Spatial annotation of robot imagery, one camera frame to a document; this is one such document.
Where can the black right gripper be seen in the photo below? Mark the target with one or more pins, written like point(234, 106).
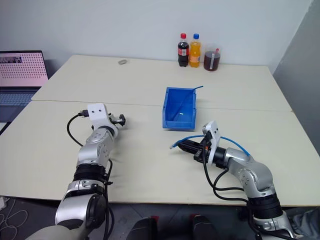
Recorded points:
point(201, 152)

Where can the orange soda bottle blue cap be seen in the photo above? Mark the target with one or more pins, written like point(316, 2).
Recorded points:
point(195, 53)

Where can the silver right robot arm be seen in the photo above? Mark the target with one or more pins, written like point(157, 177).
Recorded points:
point(250, 170)

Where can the blue plastic bin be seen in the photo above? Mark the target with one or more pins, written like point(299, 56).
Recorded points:
point(179, 122)

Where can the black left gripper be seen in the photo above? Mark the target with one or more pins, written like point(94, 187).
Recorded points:
point(114, 121)

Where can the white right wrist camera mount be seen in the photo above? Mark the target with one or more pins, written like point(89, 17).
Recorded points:
point(213, 136)

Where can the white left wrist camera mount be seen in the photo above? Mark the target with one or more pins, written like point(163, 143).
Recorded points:
point(98, 113)

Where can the clear jug with dark liquid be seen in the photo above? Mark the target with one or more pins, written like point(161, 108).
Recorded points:
point(211, 61)

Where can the small grey flat object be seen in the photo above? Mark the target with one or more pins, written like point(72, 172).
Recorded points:
point(122, 61)

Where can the open laptop computer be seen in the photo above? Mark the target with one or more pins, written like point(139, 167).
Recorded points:
point(21, 72)

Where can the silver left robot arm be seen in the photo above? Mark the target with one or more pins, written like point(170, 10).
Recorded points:
point(93, 150)

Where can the dark rounded shape red mark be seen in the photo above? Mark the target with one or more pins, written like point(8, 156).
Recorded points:
point(203, 227)
point(145, 228)

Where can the blue grey fabric bundle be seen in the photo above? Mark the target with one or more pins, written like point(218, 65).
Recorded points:
point(306, 222)

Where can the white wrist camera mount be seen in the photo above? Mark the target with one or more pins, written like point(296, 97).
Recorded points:
point(98, 113)
point(213, 136)

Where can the cola bottle red cap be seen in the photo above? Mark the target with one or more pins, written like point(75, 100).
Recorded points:
point(183, 51)

